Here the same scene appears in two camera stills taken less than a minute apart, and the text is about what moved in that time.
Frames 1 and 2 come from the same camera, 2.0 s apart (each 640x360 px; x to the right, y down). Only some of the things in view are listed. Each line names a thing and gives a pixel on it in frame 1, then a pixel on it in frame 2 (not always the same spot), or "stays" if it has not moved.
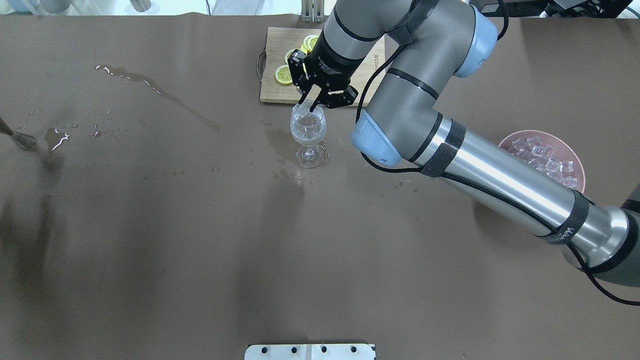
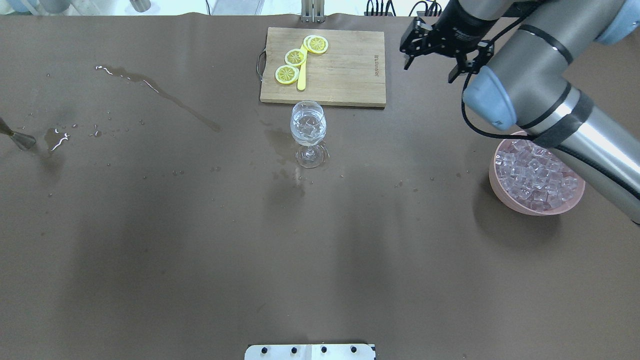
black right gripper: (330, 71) -> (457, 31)
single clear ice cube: (304, 108) -> (308, 126)
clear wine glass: (308, 128) stays
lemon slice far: (309, 42) stays
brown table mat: (151, 207) stays
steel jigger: (23, 141) stays
